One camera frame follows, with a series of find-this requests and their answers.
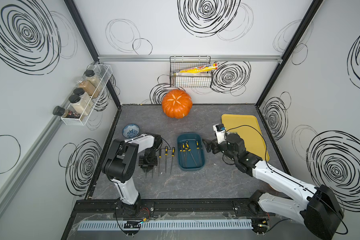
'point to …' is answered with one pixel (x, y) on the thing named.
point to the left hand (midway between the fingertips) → (147, 170)
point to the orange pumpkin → (177, 104)
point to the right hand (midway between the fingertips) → (210, 137)
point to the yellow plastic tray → (247, 127)
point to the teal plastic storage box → (189, 165)
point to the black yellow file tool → (172, 155)
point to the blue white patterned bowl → (131, 130)
